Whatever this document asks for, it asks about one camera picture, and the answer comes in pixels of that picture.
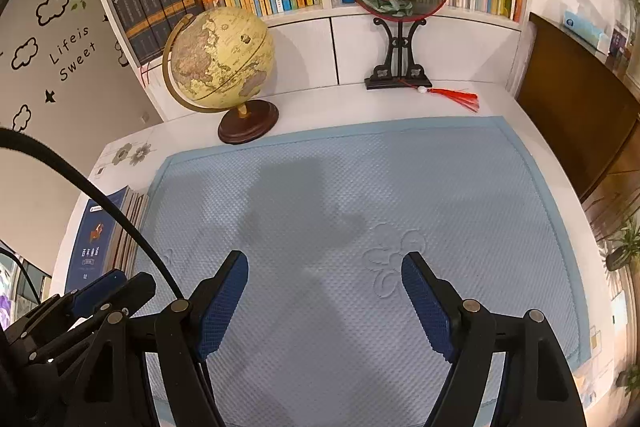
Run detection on navy blue book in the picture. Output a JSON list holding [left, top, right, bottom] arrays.
[[65, 187, 133, 294]]

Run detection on antique style globe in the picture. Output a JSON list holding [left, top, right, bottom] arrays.
[[162, 7, 280, 145]]

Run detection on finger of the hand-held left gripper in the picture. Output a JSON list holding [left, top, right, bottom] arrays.
[[27, 272, 157, 363], [10, 269, 128, 343]]

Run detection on potted floor plant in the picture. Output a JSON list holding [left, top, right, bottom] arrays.
[[597, 207, 640, 273]]

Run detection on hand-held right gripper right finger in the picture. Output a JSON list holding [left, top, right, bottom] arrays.
[[401, 252, 587, 427]]

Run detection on row of dark grey volumes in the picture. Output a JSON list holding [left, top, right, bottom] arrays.
[[110, 0, 206, 64]]

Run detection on brown wooden cabinet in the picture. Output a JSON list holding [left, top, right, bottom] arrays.
[[515, 12, 640, 208]]

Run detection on pile of books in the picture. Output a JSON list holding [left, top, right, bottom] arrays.
[[112, 188, 152, 275]]

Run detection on black lettering wall sticker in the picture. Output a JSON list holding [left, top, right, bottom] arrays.
[[50, 24, 98, 82]]

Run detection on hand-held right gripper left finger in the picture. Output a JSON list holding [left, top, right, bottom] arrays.
[[65, 251, 249, 427]]

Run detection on blue quilted mat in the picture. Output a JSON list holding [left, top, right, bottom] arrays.
[[131, 116, 588, 427]]

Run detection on black cloud wall sticker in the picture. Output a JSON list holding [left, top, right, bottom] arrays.
[[36, 0, 71, 26], [11, 104, 31, 132], [11, 38, 40, 68]]

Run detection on blue tissue box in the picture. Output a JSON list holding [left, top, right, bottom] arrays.
[[561, 9, 610, 46]]

